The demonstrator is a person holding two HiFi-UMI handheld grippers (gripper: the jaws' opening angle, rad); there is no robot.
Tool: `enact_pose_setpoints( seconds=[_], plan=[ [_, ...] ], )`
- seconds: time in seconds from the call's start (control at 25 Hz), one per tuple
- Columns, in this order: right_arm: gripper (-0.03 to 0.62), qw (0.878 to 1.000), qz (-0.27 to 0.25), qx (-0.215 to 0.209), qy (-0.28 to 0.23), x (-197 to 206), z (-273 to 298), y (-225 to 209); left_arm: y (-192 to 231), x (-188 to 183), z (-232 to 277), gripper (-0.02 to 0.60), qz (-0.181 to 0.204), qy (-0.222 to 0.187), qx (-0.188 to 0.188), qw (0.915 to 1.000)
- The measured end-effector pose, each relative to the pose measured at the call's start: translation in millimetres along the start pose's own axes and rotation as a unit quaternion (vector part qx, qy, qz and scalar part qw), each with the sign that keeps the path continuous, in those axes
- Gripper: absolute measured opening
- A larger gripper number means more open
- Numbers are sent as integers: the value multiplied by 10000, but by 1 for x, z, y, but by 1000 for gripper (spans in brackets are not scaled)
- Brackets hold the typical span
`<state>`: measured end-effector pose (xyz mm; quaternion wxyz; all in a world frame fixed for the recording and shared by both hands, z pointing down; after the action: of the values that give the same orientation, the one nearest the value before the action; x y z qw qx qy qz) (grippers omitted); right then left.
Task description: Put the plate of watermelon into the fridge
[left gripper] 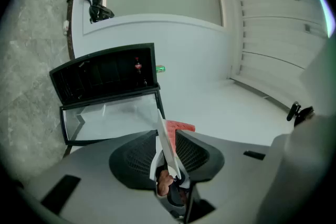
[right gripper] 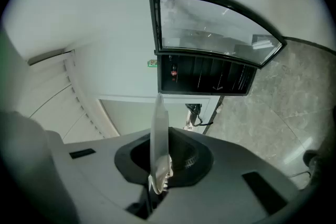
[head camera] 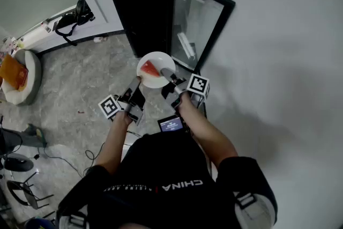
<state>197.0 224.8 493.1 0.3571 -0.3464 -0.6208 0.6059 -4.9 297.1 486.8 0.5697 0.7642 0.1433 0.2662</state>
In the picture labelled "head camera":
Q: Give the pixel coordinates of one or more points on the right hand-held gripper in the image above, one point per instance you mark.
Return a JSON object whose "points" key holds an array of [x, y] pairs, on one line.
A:
{"points": [[198, 85]]}

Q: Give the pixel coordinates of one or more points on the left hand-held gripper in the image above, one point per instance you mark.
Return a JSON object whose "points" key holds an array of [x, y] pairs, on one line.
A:
{"points": [[134, 104]]}

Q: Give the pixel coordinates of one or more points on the white round plate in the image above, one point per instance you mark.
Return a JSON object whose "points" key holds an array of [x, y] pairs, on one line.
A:
{"points": [[163, 60]]}

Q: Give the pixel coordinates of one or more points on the red watermelon slice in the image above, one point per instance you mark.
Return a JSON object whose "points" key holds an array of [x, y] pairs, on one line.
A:
{"points": [[150, 69]]}

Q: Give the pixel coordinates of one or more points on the person's right forearm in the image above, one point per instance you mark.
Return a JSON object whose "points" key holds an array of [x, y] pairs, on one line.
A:
{"points": [[206, 131]]}

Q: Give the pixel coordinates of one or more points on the person's left forearm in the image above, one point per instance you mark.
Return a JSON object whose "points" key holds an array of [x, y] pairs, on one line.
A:
{"points": [[115, 139]]}

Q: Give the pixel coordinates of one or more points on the black shoulder bag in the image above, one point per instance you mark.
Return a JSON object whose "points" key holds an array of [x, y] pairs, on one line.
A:
{"points": [[67, 21]]}

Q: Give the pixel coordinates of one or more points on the small screen device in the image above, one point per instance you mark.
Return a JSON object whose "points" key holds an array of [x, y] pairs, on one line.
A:
{"points": [[170, 124]]}

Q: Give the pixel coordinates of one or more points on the small package on floor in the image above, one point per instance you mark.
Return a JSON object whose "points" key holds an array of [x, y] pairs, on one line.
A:
{"points": [[99, 39]]}

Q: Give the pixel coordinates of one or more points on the white ledge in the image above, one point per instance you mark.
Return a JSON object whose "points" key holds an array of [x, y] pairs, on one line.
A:
{"points": [[88, 26]]}

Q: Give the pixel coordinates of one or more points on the person's black clothing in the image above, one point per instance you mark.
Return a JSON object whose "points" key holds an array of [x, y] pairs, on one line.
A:
{"points": [[166, 169]]}

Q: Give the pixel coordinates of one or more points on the grey white round cushion bed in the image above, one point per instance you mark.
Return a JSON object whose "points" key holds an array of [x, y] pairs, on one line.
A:
{"points": [[32, 75]]}

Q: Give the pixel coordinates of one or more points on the grey green slipper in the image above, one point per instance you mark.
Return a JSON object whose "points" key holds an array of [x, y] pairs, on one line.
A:
{"points": [[37, 135]]}

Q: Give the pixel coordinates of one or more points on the red book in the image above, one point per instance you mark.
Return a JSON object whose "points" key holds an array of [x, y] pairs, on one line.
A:
{"points": [[22, 75]]}

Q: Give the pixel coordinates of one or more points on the orange pillow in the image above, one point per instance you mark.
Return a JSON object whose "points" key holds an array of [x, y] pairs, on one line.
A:
{"points": [[9, 69]]}

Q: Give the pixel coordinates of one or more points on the black round stool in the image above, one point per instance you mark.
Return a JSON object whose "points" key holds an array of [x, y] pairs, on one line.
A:
{"points": [[18, 163]]}

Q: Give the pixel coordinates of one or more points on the black metal chair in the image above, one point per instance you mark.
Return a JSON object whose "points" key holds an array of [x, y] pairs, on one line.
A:
{"points": [[24, 193]]}

